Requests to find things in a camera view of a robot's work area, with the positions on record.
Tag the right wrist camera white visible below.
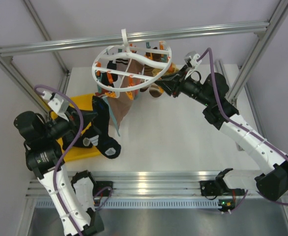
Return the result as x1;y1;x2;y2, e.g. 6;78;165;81
184;51;202;70

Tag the white round clip hanger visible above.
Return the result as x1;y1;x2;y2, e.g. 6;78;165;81
91;29;172;96

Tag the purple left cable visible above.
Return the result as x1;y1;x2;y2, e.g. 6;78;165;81
33;85;113;233

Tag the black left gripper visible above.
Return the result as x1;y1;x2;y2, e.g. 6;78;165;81
42;104;97;139

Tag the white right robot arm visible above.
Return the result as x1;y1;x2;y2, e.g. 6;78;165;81
156;65;288;202

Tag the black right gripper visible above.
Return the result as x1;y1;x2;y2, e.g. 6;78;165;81
156;65;213;107

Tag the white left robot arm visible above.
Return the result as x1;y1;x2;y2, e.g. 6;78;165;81
14;107;104;236

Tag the black sock on hanger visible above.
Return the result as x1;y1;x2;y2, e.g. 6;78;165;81
107;60;117;70

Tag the black patterned sock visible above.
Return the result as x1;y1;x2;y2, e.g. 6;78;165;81
73;96;121;159

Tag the brown striped sock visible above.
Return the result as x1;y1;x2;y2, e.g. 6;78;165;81
140;65;164;98

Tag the large brown sock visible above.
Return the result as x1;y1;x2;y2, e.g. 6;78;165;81
96;59;144;135

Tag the purple cable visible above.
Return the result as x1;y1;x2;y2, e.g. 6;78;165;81
197;47;288;206
33;85;113;233

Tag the yellow beige sock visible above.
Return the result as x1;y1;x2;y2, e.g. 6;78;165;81
152;63;179;76

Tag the white slotted cable duct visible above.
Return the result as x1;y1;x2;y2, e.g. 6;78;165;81
35;198;223;210

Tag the yellow plastic tray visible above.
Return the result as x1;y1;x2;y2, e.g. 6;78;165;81
50;93;101;162

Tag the aluminium top crossbar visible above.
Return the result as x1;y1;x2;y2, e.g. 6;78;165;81
0;21;269;56

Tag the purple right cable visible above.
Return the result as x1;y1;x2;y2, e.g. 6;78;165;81
197;47;288;206

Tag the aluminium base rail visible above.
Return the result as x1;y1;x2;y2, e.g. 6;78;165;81
26;171;288;199

